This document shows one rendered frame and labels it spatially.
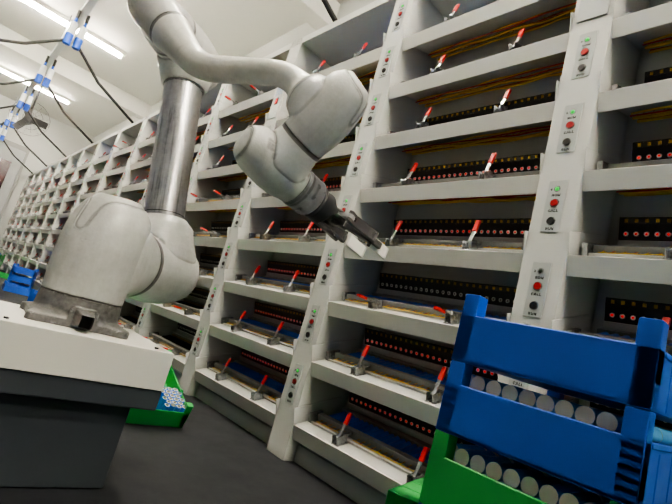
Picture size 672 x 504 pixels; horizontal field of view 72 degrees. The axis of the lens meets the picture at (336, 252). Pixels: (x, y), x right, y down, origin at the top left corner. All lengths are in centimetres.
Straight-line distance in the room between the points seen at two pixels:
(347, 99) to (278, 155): 17
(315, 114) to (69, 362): 62
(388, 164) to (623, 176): 80
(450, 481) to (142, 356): 61
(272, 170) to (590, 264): 67
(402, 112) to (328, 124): 85
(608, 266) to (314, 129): 64
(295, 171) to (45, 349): 54
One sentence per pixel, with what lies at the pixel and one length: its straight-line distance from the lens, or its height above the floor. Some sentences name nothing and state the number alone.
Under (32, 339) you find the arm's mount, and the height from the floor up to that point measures 25.
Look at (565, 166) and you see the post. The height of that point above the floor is 89.
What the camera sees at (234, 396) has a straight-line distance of 179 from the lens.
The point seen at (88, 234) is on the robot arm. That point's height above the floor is 45.
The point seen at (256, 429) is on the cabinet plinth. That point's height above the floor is 2.
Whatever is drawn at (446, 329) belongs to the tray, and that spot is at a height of 48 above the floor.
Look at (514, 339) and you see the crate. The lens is 54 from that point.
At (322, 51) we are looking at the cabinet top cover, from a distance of 242.
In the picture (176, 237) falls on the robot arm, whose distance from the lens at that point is 118.
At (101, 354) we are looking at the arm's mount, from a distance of 94.
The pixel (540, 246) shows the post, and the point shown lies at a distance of 112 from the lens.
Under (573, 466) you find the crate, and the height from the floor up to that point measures 33.
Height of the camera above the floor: 39
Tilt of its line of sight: 10 degrees up
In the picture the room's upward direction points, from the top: 16 degrees clockwise
